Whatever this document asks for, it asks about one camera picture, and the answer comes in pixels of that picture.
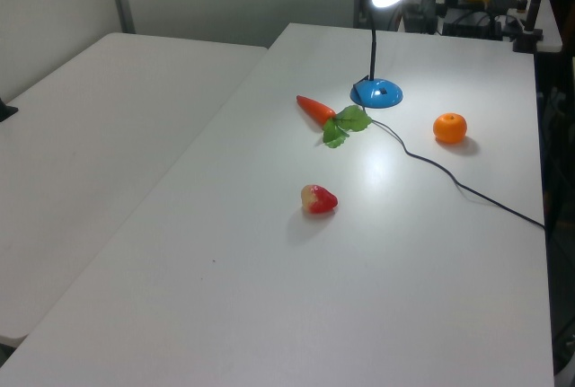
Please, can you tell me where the black camera stand with clamp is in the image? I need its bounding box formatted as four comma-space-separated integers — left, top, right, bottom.
512, 0, 557, 54

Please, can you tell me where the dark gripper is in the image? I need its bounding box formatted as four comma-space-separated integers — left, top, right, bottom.
403, 0, 439, 34

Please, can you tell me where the orange toy carrot with leaves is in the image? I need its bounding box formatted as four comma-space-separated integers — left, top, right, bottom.
296, 94, 374, 150

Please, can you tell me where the red toy strawberry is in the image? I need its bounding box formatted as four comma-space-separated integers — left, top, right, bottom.
299, 183, 340, 216

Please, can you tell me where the black table clamp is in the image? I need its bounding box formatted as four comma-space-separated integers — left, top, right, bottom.
0, 96, 21, 124

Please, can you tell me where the black lamp power cable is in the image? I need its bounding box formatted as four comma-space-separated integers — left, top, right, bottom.
351, 83, 547, 230

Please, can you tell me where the orange toy tangerine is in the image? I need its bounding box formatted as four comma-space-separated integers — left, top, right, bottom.
432, 111, 469, 145

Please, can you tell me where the blue desk lamp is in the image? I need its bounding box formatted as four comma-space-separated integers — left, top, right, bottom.
349, 0, 420, 110

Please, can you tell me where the black equipment box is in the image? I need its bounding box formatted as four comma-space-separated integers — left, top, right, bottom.
441, 4, 505, 41

